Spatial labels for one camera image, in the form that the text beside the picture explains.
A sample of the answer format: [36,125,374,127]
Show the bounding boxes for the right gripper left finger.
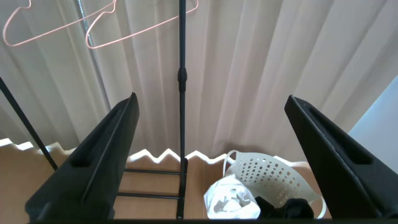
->
[24,91,140,221]

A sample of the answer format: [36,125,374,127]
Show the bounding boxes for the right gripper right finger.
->
[284,95,398,218]

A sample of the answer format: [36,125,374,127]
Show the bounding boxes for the white printed t-shirt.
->
[203,174,261,220]

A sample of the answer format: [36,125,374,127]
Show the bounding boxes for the pink clothes hanger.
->
[85,0,200,50]
[2,0,118,48]

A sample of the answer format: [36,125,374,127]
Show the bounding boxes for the white laundry basket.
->
[223,149,328,220]

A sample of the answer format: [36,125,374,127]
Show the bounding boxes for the black clothes rack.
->
[0,0,189,220]

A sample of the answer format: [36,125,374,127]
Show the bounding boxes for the black garment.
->
[254,196,315,220]

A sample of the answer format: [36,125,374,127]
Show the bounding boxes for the beige curtain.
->
[0,0,398,163]

